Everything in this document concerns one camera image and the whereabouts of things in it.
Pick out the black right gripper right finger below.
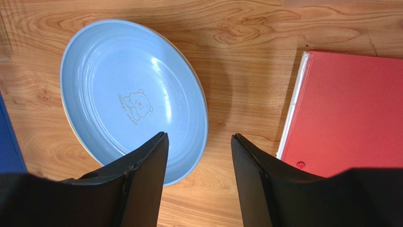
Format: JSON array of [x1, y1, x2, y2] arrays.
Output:
[[231, 133, 403, 227]]

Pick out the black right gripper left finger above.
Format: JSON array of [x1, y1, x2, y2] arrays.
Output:
[[0, 132, 169, 227]]

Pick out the light blue plate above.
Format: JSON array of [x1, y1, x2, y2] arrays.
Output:
[[60, 19, 209, 187]]

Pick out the red folder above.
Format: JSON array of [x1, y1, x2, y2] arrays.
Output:
[[277, 51, 403, 177]]

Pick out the blue folder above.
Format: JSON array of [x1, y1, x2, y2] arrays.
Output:
[[0, 95, 27, 173]]

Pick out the peach plastic file organizer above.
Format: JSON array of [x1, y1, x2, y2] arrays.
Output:
[[280, 0, 367, 8]]

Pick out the white wire dish rack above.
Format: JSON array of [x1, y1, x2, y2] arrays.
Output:
[[0, 56, 10, 61]]

